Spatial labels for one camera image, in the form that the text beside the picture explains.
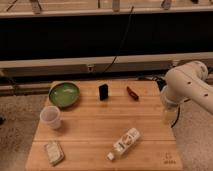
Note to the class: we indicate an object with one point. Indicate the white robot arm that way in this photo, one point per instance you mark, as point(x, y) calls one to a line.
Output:
point(185, 81)

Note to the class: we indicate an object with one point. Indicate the black eraser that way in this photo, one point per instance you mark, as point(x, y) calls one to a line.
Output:
point(103, 92)

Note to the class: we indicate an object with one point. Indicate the red pepper toy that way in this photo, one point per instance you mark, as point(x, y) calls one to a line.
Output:
point(132, 93)

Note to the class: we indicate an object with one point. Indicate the green bowl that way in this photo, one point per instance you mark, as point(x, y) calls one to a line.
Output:
point(64, 94)

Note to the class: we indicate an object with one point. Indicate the small clear plastic bottle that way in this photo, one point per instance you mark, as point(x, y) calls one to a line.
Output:
point(124, 143)

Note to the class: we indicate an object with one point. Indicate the white plastic cup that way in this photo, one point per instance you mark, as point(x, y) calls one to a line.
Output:
point(50, 115)

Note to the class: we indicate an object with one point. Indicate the grey foil packet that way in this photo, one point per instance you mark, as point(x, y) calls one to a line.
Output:
point(54, 152)

